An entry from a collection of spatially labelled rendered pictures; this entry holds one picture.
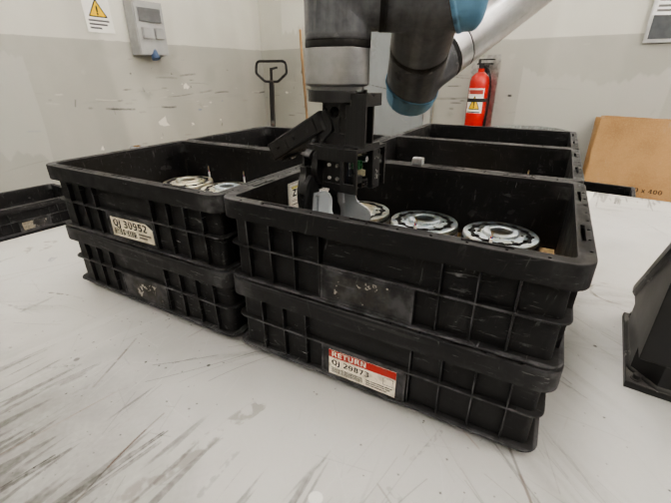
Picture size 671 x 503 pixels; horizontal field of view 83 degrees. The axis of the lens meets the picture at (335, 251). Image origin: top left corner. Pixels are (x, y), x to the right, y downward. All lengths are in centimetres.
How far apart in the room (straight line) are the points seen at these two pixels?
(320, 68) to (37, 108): 339
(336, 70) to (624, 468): 51
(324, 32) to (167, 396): 46
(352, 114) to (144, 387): 43
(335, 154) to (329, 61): 10
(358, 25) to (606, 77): 322
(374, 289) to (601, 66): 331
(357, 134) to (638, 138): 310
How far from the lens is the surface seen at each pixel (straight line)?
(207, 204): 51
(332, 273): 43
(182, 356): 61
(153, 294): 71
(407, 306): 41
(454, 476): 46
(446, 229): 58
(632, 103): 362
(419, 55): 51
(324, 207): 49
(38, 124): 376
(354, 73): 46
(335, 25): 46
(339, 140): 48
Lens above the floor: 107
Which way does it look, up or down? 25 degrees down
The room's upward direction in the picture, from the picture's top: straight up
